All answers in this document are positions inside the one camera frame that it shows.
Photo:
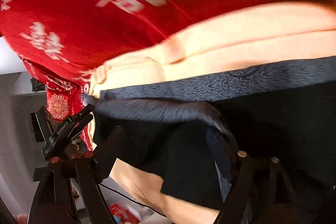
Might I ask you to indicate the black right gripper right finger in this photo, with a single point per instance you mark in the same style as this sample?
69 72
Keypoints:
259 190

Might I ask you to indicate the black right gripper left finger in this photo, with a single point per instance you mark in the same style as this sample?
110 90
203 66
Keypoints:
53 201

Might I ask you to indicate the black pants blue floral trim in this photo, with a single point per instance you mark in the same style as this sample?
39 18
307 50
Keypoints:
284 110

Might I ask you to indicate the cream cushion cover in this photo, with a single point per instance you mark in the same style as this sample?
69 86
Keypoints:
251 50

